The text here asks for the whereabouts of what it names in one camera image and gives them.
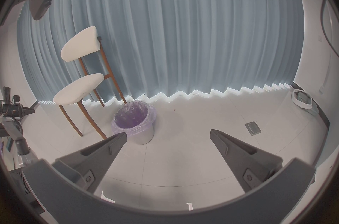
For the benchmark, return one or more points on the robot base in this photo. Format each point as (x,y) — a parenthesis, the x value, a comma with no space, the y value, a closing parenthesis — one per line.
(26,162)

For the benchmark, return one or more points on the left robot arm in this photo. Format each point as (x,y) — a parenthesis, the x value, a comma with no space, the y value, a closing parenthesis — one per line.
(10,129)

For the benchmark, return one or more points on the cream padded wooden chair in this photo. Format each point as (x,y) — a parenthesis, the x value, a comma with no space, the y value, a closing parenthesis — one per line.
(79,44)

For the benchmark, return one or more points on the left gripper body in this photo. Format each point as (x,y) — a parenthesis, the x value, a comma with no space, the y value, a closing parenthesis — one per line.
(12,111)

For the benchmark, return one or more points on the white and green tub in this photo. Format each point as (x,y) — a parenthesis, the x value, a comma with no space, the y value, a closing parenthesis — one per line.
(304,101)

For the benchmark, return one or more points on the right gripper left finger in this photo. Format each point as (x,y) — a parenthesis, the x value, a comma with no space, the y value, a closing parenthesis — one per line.
(98,159)

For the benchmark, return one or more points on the pale blue curtain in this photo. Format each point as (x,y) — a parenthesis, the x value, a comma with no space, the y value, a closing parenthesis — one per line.
(185,32)

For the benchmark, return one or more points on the white trash bin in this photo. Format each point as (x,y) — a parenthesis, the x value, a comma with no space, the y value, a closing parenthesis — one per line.
(144,137)

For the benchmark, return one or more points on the purple plastic bag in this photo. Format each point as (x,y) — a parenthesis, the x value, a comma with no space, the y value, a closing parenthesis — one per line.
(132,117)

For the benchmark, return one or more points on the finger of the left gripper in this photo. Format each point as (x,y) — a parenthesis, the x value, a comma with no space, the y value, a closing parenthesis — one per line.
(27,111)

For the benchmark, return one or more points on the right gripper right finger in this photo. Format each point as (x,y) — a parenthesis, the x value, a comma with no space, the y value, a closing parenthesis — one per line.
(243,159)

